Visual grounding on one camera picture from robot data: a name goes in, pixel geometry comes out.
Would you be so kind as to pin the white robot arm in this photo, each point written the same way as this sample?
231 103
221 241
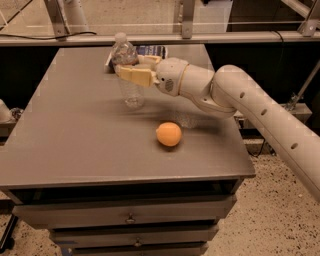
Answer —
229 90

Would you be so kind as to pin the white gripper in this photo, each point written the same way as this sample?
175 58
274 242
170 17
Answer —
169 76

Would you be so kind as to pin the dark blue snack bag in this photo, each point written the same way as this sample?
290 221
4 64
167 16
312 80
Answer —
150 50

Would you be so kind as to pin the clear plastic water bottle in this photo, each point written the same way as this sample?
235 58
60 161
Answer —
133 95

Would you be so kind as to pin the white object at left edge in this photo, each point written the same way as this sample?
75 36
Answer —
5 113

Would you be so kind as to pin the grey drawer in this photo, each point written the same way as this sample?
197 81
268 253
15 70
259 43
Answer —
136 235
125 212

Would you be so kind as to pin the orange ball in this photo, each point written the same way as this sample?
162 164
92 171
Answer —
169 134

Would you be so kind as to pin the metal frame rail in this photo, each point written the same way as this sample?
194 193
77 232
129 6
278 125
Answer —
10 40

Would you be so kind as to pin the grey drawer cabinet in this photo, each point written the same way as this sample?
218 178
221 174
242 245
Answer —
78 142

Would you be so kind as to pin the top grey drawer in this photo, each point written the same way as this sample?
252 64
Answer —
125 212

